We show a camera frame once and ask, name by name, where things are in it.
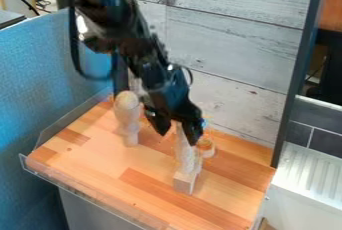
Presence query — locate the dark metal post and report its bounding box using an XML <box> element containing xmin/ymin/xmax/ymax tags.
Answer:
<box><xmin>269</xmin><ymin>0</ymin><xmax>330</xmax><ymax>169</ymax></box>

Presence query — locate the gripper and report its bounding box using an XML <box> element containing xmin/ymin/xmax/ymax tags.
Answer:
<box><xmin>110</xmin><ymin>65</ymin><xmax>209</xmax><ymax>196</ymax></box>

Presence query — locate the white toy sink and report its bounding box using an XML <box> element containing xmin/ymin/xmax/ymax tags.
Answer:
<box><xmin>263</xmin><ymin>140</ymin><xmax>342</xmax><ymax>230</ymax></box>

